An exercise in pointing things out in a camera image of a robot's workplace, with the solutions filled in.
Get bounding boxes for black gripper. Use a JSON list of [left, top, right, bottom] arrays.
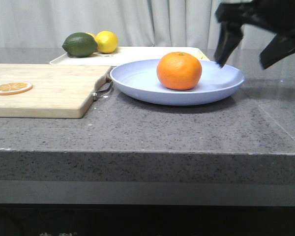
[[214, 0, 295, 69]]

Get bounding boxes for green lime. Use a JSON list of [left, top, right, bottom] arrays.
[[62, 32, 98, 58]]

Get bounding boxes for yellow lemon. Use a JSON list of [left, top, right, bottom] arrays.
[[95, 31, 118, 53]]

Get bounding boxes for whole orange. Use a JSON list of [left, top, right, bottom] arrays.
[[156, 52, 202, 90]]

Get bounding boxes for white plastic tray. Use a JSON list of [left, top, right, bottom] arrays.
[[50, 47, 209, 66]]

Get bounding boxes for white curtain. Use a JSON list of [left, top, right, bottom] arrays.
[[0, 0, 295, 50]]

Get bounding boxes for metal cutting board handle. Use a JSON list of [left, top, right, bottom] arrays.
[[92, 75, 113, 101]]

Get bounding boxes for bamboo cutting board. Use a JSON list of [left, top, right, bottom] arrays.
[[0, 64, 111, 118]]

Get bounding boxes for orange slice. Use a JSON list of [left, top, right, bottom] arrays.
[[0, 82, 33, 95]]

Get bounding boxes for light blue plate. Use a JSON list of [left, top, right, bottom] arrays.
[[110, 59, 245, 106]]

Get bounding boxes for yellow fruit slices on tray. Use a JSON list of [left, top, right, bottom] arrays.
[[192, 53, 206, 59]]

